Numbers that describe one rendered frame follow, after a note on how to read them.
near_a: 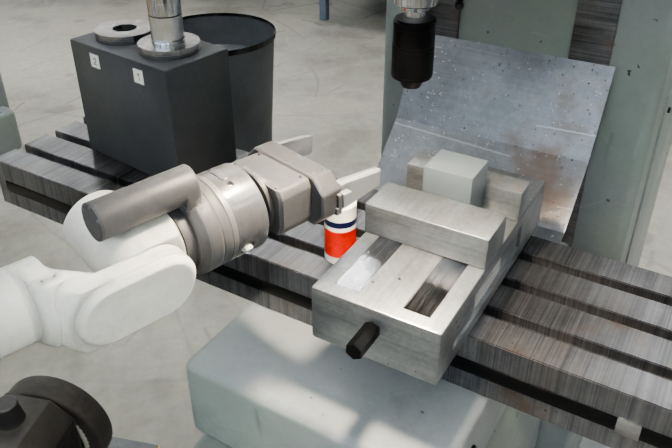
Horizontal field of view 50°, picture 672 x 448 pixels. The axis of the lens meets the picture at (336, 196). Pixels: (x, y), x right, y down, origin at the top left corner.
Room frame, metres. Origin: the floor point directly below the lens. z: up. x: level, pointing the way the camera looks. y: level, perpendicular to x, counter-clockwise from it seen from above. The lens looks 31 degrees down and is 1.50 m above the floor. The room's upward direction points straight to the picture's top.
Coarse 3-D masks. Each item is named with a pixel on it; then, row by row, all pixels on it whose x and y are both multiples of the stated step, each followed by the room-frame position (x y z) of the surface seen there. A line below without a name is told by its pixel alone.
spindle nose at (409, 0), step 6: (396, 0) 0.76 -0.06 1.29; (402, 0) 0.76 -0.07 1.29; (408, 0) 0.75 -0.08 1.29; (414, 0) 0.75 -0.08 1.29; (420, 0) 0.75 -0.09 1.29; (426, 0) 0.75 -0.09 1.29; (432, 0) 0.76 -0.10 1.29; (402, 6) 0.76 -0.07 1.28; (408, 6) 0.75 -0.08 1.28; (414, 6) 0.75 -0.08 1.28; (420, 6) 0.75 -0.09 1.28; (426, 6) 0.75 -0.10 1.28; (432, 6) 0.76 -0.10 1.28
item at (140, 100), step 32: (96, 32) 1.04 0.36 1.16; (128, 32) 1.04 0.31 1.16; (96, 64) 1.02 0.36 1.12; (128, 64) 0.97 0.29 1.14; (160, 64) 0.94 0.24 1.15; (192, 64) 0.96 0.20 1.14; (224, 64) 1.01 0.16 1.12; (96, 96) 1.03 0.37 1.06; (128, 96) 0.98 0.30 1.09; (160, 96) 0.93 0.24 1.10; (192, 96) 0.95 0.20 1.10; (224, 96) 1.00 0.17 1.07; (96, 128) 1.04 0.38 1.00; (128, 128) 0.98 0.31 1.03; (160, 128) 0.94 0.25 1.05; (192, 128) 0.95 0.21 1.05; (224, 128) 1.00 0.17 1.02; (128, 160) 0.99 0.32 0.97; (160, 160) 0.94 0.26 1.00; (192, 160) 0.94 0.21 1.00; (224, 160) 0.99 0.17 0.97
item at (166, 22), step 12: (180, 0) 1.01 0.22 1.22; (156, 12) 0.98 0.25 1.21; (168, 12) 0.98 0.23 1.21; (180, 12) 1.00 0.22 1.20; (156, 24) 0.98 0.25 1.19; (168, 24) 0.98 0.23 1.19; (180, 24) 1.00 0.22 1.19; (156, 36) 0.98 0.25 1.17; (168, 36) 0.98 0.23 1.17; (180, 36) 0.99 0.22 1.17
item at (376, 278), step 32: (416, 160) 0.81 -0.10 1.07; (512, 192) 0.73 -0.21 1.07; (512, 224) 0.72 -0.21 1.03; (352, 256) 0.66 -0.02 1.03; (384, 256) 0.65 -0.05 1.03; (416, 256) 0.66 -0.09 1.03; (512, 256) 0.73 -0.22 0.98; (320, 288) 0.60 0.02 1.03; (352, 288) 0.60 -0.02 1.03; (384, 288) 0.60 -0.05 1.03; (416, 288) 0.60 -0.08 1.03; (448, 288) 0.60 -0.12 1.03; (480, 288) 0.63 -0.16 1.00; (320, 320) 0.60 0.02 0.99; (352, 320) 0.58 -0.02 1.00; (384, 320) 0.56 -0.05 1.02; (416, 320) 0.55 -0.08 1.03; (448, 320) 0.55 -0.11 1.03; (384, 352) 0.56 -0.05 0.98; (416, 352) 0.54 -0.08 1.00; (448, 352) 0.55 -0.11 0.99
